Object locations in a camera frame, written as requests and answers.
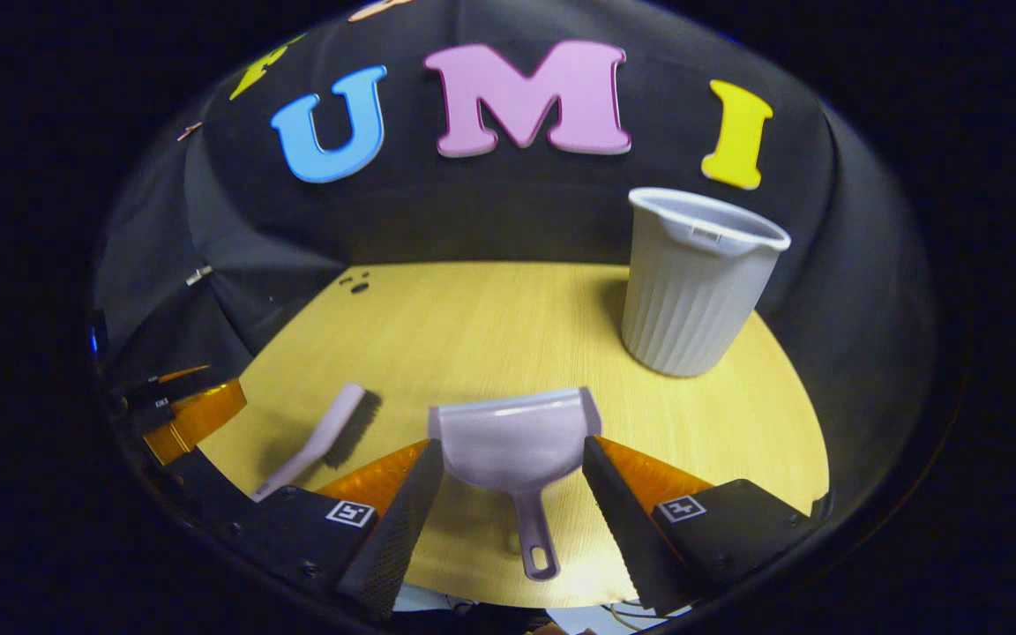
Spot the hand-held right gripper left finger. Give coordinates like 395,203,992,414
211,438,446,622

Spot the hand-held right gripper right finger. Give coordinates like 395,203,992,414
581,435,819,616

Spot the light purple small broom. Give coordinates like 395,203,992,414
250,382,384,504

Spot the light purple dustpan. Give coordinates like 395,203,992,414
427,386,604,583

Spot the white ribbed garbage bin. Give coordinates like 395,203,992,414
620,187,792,379

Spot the wooden desktop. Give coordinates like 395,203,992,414
198,261,830,610

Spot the black backdrop cloth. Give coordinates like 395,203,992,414
89,0,941,530

